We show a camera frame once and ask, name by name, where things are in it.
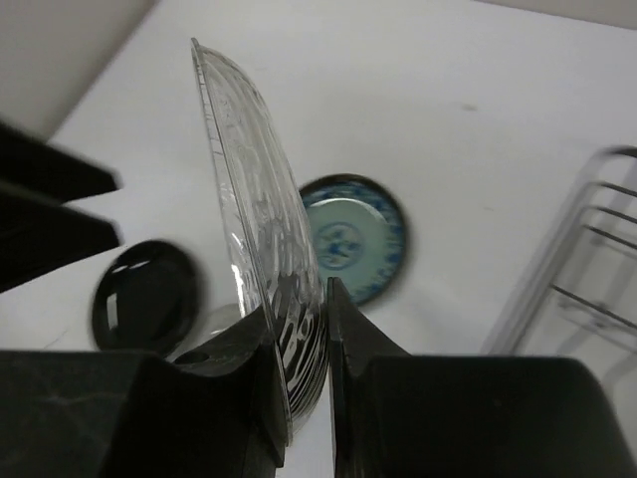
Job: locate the frosted beige glass plate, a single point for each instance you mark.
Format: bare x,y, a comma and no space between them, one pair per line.
207,326

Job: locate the blue patterned ceramic plate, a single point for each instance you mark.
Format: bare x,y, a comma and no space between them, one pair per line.
360,233

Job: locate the metal wire dish rack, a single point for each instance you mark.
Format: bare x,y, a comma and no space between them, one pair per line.
577,296

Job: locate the clear ribbed glass plate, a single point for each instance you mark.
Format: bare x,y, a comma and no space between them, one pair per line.
266,227

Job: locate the black round plate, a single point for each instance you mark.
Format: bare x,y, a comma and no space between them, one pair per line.
148,299

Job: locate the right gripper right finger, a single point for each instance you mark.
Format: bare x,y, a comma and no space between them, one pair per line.
395,414

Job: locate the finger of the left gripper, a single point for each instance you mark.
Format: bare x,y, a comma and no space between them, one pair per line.
40,235
31,164

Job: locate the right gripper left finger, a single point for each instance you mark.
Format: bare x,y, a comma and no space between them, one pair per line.
216,412

